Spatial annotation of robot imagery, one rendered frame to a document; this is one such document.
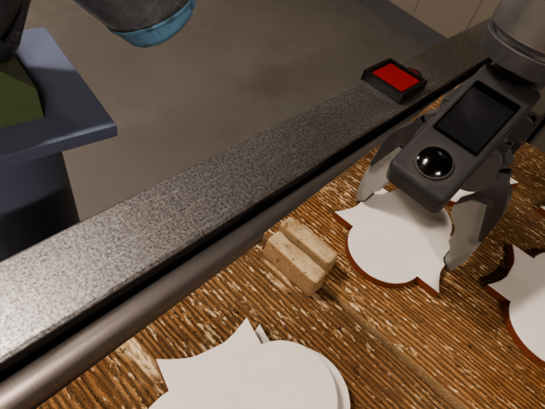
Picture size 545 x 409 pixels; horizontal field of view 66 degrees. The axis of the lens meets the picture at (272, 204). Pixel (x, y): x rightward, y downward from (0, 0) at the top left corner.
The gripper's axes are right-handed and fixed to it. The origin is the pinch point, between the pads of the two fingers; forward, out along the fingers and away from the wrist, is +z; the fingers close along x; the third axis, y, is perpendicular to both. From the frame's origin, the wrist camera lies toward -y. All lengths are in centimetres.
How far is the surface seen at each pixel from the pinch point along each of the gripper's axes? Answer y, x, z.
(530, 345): -1.8, -14.5, -0.2
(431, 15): 262, 90, 65
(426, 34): 261, 87, 76
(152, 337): -24.2, 8.1, 1.7
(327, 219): -4.0, 6.3, 0.9
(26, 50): -9, 58, 8
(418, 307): -5.6, -5.5, 0.9
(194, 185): -10.1, 19.5, 3.2
